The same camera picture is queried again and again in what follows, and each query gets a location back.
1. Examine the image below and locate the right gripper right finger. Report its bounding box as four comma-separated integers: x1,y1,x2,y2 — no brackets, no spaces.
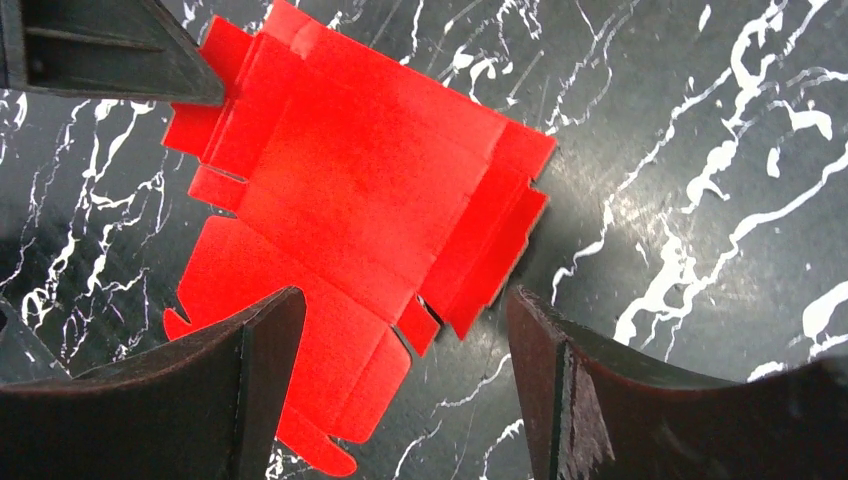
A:
506,286,847,479

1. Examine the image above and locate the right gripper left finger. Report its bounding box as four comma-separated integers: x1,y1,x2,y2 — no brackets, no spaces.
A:
1,287,306,479

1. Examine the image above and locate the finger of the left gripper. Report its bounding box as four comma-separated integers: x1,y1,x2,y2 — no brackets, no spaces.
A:
1,1,225,106

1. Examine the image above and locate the red paper box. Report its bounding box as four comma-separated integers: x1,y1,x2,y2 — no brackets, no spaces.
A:
163,1,556,477

